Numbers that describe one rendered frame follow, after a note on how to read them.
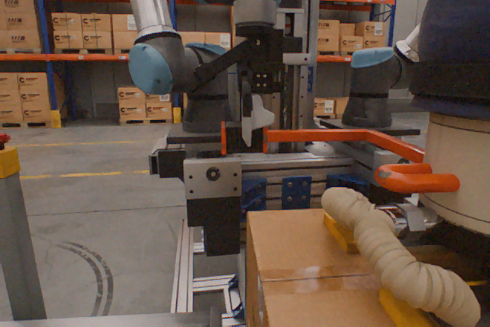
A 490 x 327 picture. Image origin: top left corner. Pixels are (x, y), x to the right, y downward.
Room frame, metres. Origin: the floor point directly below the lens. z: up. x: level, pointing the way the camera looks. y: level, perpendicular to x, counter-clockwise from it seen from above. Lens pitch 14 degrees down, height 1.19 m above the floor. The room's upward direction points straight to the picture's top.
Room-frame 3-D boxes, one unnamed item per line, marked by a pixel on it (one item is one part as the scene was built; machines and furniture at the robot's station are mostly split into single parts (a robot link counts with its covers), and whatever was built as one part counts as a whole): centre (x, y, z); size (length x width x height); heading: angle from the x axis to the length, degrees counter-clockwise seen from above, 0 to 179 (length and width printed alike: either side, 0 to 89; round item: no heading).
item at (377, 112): (0.95, -0.38, 1.09); 0.15 x 0.15 x 0.10
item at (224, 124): (0.58, 0.01, 1.07); 0.09 x 0.08 x 0.05; 5
